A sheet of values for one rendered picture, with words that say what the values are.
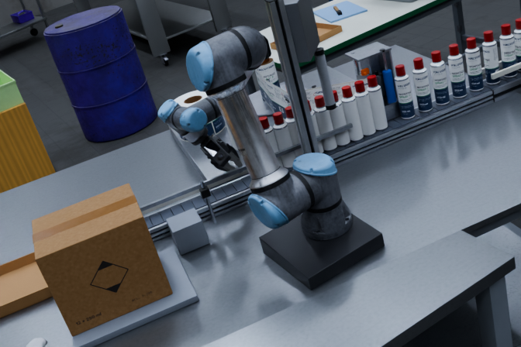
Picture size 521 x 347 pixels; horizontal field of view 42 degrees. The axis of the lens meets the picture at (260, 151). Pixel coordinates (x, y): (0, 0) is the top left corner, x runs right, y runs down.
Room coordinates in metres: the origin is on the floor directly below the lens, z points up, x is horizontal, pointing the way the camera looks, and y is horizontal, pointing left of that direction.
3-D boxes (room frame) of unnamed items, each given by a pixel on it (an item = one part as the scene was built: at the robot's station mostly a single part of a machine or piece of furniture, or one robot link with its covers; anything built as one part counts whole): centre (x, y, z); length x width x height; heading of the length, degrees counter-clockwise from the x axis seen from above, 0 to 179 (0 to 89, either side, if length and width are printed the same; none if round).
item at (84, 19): (5.39, 1.06, 0.47); 0.65 x 0.63 x 0.95; 112
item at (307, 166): (1.69, -0.13, 1.05); 0.13 x 0.12 x 0.14; 118
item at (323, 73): (2.09, -0.27, 1.18); 0.04 x 0.04 x 0.21
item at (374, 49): (2.34, -0.47, 1.14); 0.14 x 0.11 x 0.01; 103
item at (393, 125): (2.15, -0.08, 0.86); 1.65 x 0.08 x 0.04; 103
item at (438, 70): (2.30, -0.71, 0.98); 0.05 x 0.05 x 0.20
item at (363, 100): (2.22, -0.40, 0.98); 0.05 x 0.05 x 0.20
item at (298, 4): (2.09, -0.21, 1.38); 0.17 x 0.10 x 0.19; 158
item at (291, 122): (2.17, -0.14, 0.98); 0.05 x 0.05 x 0.20
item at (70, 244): (1.71, 0.53, 0.99); 0.30 x 0.24 x 0.27; 103
